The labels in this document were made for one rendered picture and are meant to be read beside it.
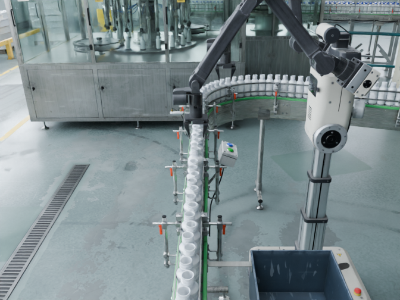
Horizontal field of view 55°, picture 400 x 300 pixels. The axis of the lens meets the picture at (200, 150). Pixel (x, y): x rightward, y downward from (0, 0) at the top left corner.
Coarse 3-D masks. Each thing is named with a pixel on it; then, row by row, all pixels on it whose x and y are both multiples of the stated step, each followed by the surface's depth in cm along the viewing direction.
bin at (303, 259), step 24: (216, 264) 143; (240, 264) 143; (264, 264) 150; (288, 264) 149; (312, 264) 149; (336, 264) 139; (264, 288) 155; (288, 288) 155; (312, 288) 154; (336, 288) 139
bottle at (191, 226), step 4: (188, 224) 129; (192, 224) 129; (196, 224) 128; (188, 228) 126; (192, 228) 126; (196, 228) 128; (184, 232) 130; (192, 232) 126; (196, 232) 128; (196, 236) 127; (200, 236) 129; (196, 240) 127
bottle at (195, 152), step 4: (192, 148) 175; (196, 148) 175; (192, 152) 173; (196, 152) 173; (192, 156) 174; (196, 156) 173; (200, 156) 175; (188, 160) 175; (200, 160) 174; (188, 164) 175; (200, 164) 174
